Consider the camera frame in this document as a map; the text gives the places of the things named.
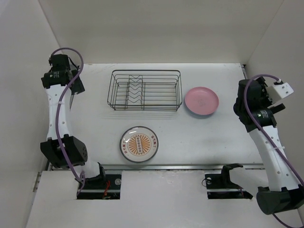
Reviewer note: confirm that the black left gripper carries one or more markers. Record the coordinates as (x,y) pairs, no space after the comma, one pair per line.
(77,88)

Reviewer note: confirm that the dark wire dish rack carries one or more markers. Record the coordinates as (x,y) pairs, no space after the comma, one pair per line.
(145,90)

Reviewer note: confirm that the white plate orange sunburst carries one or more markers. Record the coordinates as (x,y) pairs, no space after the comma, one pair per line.
(139,144)

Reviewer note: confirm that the pink plastic plate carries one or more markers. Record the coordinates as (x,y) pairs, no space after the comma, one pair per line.
(201,100)

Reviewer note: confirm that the blue plastic plate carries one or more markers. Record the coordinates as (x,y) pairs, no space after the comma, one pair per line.
(195,115)

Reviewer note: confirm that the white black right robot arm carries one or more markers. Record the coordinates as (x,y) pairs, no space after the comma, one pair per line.
(255,106)

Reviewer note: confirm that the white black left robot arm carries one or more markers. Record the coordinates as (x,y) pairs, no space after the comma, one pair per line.
(61,148)

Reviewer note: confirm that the aluminium front rail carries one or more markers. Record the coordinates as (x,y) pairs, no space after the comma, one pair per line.
(49,167)

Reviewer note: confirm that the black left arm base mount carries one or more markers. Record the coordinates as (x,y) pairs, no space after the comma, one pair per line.
(108,188)

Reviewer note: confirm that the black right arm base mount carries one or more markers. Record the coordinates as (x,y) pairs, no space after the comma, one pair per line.
(217,189)

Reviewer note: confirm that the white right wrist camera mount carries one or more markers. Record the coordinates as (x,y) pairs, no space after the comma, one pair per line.
(278,92)

